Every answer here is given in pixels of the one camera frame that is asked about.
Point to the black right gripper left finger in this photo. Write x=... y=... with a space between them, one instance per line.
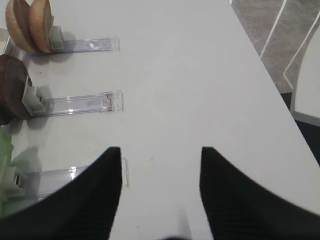
x=84 y=209

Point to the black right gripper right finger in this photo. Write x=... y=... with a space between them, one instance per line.
x=238 y=208

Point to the clear lettuce pusher track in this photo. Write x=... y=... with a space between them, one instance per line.
x=18 y=181

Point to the green lettuce leaf right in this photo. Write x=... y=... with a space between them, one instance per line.
x=6 y=149

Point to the dark meat patty outer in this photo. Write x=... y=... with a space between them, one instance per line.
x=13 y=78

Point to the clear patty pusher track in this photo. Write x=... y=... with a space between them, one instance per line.
x=39 y=106

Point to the clear bun pusher track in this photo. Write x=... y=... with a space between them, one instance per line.
x=60 y=45

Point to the sesame bun top right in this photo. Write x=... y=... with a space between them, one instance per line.
x=40 y=23

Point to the bun half beside rail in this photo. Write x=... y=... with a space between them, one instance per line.
x=17 y=23

